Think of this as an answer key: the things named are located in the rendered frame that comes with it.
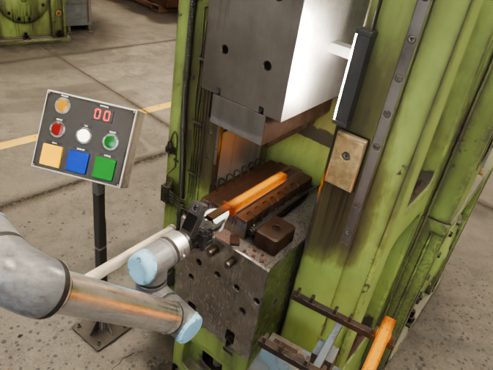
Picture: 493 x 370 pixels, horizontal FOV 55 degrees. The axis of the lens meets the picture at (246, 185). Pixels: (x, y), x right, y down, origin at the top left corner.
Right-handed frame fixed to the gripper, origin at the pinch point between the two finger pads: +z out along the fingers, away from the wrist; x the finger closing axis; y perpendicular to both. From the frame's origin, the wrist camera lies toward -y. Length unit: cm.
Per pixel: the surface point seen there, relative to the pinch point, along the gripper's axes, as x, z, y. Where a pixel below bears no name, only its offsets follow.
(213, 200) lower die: -7.8, 4.1, 2.1
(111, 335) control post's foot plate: -51, -7, 100
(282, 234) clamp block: 18.8, 7.6, 3.0
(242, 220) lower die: 5.7, 3.0, 2.5
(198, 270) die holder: -5.2, -3.4, 28.2
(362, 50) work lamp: 26, 14, -58
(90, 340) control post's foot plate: -55, -15, 100
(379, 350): 61, -8, 8
